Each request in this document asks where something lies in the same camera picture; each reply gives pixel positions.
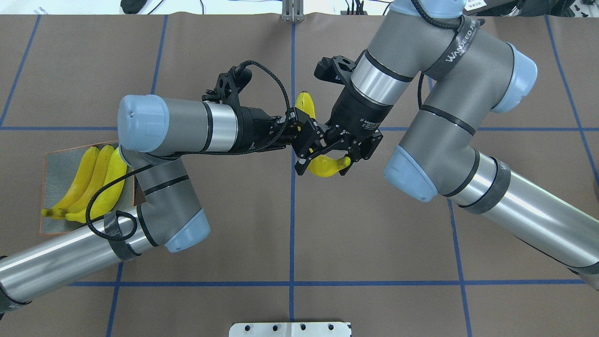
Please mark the aluminium frame post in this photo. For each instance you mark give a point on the aluminium frame post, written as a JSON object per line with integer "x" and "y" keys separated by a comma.
{"x": 293, "y": 11}

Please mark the grey square plate orange rim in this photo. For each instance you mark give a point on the grey square plate orange rim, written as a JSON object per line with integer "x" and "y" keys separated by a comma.
{"x": 60, "y": 168}

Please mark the black computer mouse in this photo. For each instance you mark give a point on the black computer mouse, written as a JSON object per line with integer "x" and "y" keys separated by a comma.
{"x": 132, "y": 7}

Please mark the white mounting base plate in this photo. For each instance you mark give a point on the white mounting base plate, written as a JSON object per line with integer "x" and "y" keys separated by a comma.
{"x": 291, "y": 329}

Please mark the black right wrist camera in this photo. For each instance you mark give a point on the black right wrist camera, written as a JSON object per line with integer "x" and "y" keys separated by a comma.
{"x": 337, "y": 69}

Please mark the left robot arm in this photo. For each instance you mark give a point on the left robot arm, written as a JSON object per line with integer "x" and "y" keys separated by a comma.
{"x": 154, "y": 133}

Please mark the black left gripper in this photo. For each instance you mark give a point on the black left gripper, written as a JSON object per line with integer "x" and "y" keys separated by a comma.
{"x": 252, "y": 128}

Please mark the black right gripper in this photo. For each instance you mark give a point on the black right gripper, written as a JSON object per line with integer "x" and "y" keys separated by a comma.
{"x": 359, "y": 111}

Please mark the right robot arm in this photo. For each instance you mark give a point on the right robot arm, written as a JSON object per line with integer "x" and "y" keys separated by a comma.
{"x": 475, "y": 73}

